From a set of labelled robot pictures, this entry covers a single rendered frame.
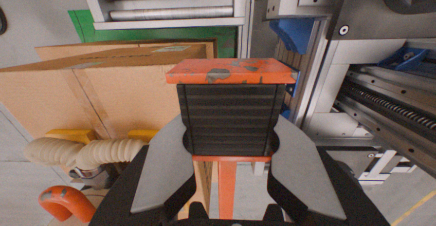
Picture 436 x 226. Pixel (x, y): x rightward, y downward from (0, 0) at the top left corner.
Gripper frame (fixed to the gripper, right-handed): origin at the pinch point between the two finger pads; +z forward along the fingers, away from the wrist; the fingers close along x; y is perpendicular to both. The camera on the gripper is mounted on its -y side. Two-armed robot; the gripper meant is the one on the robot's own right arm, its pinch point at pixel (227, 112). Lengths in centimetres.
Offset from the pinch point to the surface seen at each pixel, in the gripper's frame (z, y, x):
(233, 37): 120, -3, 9
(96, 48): 66, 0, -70
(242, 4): 61, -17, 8
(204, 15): 66, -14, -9
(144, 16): 65, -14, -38
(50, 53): 66, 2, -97
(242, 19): 59, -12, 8
